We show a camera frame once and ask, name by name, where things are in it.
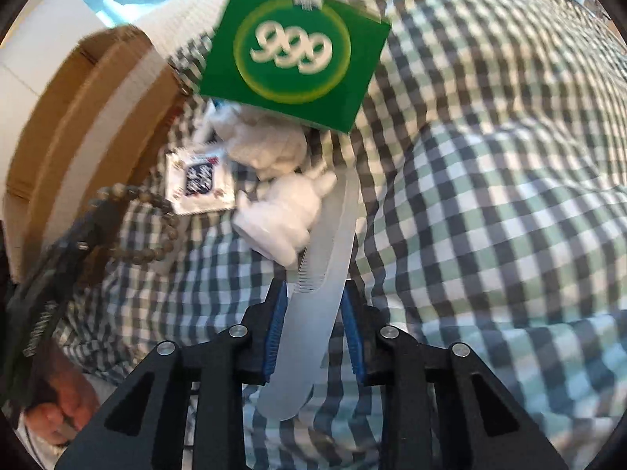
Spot person's left hand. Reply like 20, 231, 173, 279
24, 346, 100, 446

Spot translucent white comb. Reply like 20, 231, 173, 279
257, 168, 359, 421

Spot green medicine box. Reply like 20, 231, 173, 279
199, 0, 391, 134

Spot brown bead bracelet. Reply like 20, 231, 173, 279
87, 183, 182, 266

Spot white printed sachet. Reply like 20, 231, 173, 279
166, 143, 236, 215

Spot white rabbit figurine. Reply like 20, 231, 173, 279
232, 169, 337, 268

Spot checkered green white cloth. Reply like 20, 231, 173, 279
57, 0, 626, 469

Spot brown cardboard box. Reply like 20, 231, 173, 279
2, 25, 186, 282

